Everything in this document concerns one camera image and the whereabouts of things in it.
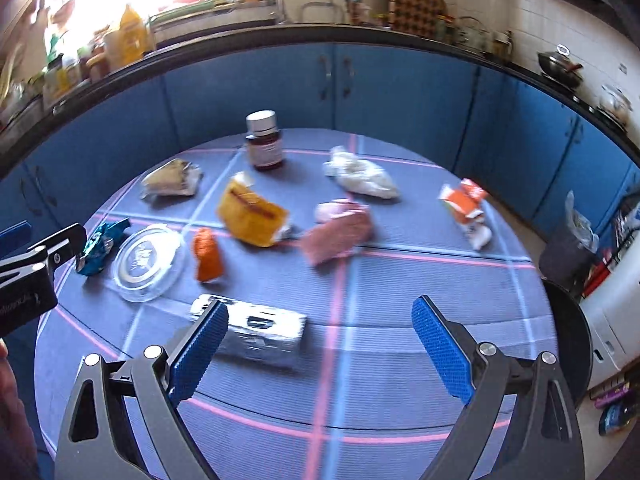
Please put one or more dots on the green kettle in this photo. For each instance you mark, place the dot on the green kettle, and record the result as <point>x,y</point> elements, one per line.
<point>470,32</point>

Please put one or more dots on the dark blue packet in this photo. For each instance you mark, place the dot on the dark blue packet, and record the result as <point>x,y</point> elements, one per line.
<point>617,417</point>

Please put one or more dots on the black wok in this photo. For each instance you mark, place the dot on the black wok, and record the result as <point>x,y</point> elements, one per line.
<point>560,67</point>

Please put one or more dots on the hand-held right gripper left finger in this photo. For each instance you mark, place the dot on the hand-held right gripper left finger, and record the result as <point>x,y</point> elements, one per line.
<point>200,350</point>

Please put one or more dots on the orange wrapper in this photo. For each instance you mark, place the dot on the orange wrapper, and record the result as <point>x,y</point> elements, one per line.
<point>207,255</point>

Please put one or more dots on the purple packet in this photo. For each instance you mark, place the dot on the purple packet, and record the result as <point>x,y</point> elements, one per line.
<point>612,395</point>

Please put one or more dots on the green dish tray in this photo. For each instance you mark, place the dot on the green dish tray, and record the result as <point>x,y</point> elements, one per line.
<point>200,7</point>

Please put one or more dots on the teal foil wrapper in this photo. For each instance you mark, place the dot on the teal foil wrapper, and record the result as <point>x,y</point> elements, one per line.
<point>100,247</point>

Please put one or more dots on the white appliance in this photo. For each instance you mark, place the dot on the white appliance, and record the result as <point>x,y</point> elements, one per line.
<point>607,320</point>

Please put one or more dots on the blue plaid tablecloth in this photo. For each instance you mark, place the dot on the blue plaid tablecloth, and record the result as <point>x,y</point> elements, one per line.
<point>380,300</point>

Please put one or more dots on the brown medicine bottle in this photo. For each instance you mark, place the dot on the brown medicine bottle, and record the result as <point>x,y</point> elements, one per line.
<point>264,145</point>

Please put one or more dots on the person's left forearm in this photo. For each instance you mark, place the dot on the person's left forearm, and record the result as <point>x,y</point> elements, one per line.
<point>15,410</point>

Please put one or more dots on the pink wrapper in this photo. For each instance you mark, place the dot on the pink wrapper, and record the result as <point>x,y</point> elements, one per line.
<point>337,237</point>

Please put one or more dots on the silver foil packet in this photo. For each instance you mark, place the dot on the silver foil packet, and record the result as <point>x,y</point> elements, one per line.
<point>265,332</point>

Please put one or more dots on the yellow plastic bottle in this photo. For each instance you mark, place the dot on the yellow plastic bottle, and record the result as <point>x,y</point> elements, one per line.
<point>132,35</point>

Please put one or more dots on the blue kitchen cabinets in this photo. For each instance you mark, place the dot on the blue kitchen cabinets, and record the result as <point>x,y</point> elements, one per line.
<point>400,90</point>

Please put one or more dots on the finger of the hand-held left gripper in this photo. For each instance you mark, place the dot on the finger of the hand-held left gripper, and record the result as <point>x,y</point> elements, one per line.
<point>62,242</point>
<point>12,232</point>

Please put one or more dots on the red box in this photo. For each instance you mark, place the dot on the red box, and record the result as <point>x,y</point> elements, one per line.
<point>597,272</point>

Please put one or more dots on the yellow snack packet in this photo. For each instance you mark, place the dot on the yellow snack packet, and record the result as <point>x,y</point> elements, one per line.
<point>250,217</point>

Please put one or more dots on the grey bin with plastic bag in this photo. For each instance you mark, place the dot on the grey bin with plastic bag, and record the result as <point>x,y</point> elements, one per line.
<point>565,260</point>

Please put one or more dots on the chrome arched faucet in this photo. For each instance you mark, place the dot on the chrome arched faucet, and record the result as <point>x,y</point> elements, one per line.
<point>320,4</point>

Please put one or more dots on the row of condiment jars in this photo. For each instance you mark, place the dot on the row of condiment jars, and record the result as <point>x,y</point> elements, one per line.
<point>55,70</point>

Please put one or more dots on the orange and white packet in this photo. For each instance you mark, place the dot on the orange and white packet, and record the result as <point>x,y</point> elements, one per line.
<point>467,207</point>

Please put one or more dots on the clear plastic lid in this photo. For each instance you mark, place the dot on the clear plastic lid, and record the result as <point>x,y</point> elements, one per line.
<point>147,262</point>

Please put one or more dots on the beige triangular food wrapper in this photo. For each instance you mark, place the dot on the beige triangular food wrapper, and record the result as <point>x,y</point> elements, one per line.
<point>167,180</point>

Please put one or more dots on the white plastic bag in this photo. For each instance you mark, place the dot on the white plastic bag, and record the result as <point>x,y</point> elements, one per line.
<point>360,172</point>

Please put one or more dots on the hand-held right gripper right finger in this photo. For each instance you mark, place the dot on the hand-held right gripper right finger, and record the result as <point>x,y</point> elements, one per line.
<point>442,350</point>

